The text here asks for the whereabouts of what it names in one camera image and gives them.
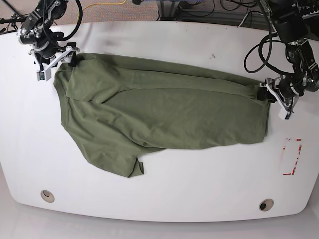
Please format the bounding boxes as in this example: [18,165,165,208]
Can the table cable grommet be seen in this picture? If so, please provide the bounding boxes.
[259,199,274,212]
[40,190,55,203]

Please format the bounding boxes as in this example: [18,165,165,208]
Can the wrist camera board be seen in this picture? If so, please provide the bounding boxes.
[278,108,294,120]
[36,69,51,81]

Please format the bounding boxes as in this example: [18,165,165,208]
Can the red tape rectangle marking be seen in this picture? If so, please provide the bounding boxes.
[280,138,303,176]

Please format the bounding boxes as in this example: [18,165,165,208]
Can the yellow cable on floor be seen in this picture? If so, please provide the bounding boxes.
[77,0,127,24]

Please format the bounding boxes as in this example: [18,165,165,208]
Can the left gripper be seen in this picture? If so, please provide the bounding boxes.
[257,77,303,110]

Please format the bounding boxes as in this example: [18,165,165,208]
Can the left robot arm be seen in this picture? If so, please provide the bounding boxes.
[255,0,319,120]

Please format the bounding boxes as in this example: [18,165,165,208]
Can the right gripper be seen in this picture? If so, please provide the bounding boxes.
[29,42,80,71]

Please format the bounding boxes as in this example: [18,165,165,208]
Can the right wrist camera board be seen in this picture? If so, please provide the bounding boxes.
[36,69,51,81]

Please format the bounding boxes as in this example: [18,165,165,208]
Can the right table cable grommet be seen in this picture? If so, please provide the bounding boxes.
[259,199,274,212]

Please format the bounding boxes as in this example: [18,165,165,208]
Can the left table cable grommet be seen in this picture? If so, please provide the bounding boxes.
[40,190,55,203]

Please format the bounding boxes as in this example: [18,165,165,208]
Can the black tripod stand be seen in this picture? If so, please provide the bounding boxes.
[0,0,29,35]

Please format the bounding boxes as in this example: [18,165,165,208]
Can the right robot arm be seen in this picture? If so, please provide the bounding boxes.
[17,0,83,81]

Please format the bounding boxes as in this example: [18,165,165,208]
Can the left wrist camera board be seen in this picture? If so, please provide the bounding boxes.
[278,108,294,120]

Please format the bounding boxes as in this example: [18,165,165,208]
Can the olive green T-shirt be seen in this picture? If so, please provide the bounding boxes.
[54,53,270,178]

